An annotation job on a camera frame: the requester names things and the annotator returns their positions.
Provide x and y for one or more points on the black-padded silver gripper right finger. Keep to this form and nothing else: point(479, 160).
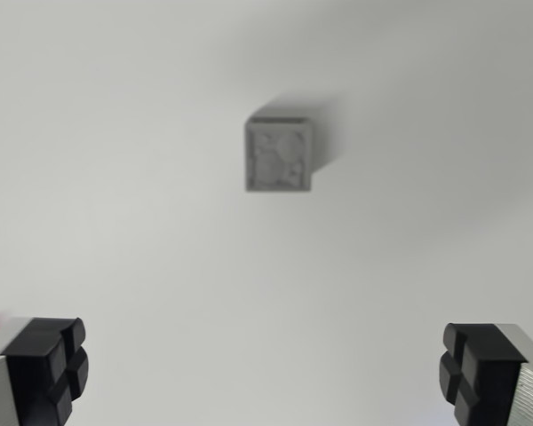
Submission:
point(488, 373)

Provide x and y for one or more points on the black-padded silver gripper left finger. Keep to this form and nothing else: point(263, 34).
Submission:
point(35, 368)

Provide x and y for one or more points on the grey embossed rubber cube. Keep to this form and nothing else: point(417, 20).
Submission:
point(277, 155)

